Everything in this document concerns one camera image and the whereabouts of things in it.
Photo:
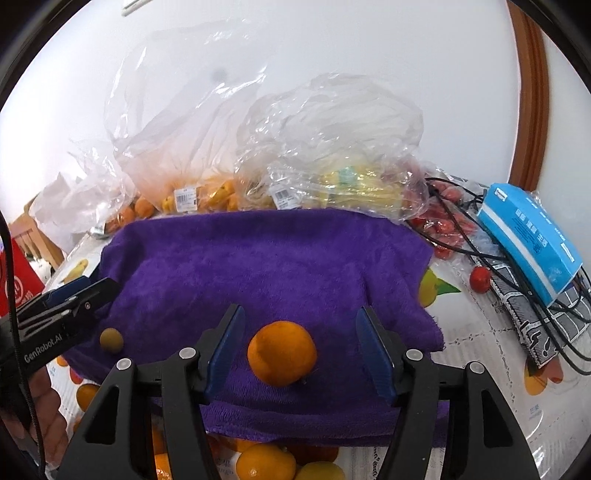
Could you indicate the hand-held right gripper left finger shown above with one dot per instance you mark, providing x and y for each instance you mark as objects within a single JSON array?
[{"x": 226, "y": 351}]

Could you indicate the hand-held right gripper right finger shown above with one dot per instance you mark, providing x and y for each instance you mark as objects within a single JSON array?
[{"x": 376, "y": 356}]

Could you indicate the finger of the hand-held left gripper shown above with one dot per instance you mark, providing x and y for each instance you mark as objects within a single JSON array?
[
  {"x": 69, "y": 288},
  {"x": 97, "y": 295}
]

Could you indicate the large orange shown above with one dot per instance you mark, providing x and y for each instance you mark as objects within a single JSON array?
[{"x": 281, "y": 353}]

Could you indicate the purple towel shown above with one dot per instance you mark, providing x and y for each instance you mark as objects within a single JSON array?
[{"x": 258, "y": 258}]

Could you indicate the person's left hand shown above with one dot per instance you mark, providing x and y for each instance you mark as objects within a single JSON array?
[{"x": 46, "y": 408}]

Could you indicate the small green-yellow fruit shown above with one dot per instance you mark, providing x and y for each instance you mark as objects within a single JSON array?
[{"x": 111, "y": 340}]

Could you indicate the red box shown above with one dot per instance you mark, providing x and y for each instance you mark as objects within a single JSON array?
[{"x": 18, "y": 281}]

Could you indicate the wooden chair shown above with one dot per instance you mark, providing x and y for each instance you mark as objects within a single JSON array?
[{"x": 37, "y": 240}]

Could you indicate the white plastic bag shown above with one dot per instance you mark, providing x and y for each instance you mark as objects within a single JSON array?
[{"x": 57, "y": 203}]

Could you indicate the small clear plastic bag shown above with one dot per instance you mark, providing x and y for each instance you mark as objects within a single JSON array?
[{"x": 99, "y": 184}]

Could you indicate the fruit print tablecloth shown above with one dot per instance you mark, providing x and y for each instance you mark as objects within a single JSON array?
[{"x": 485, "y": 392}]

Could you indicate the red cherry tomato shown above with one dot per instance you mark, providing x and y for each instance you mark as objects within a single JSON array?
[{"x": 480, "y": 279}]

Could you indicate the bag of red tomatoes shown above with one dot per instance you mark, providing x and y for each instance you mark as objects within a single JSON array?
[{"x": 443, "y": 221}]

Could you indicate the pile of bagged oranges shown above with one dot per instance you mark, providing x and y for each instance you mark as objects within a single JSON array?
[{"x": 221, "y": 196}]

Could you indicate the black and white patterned pouch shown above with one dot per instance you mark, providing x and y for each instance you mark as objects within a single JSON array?
[{"x": 531, "y": 332}]

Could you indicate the bagged yellow fruit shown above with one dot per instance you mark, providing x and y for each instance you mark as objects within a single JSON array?
[{"x": 360, "y": 184}]

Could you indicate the tall clear plastic bag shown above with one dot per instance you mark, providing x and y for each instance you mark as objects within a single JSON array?
[{"x": 184, "y": 134}]

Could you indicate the blue tissue box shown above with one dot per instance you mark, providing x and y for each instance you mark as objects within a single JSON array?
[{"x": 526, "y": 240}]

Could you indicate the crumpled clear plastic bag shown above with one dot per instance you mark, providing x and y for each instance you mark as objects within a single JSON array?
[{"x": 323, "y": 120}]

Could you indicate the white wall switch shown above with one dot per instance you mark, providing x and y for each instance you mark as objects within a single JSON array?
[{"x": 134, "y": 5}]

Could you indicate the brown wooden door frame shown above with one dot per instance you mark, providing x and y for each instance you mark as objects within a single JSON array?
[{"x": 531, "y": 92}]

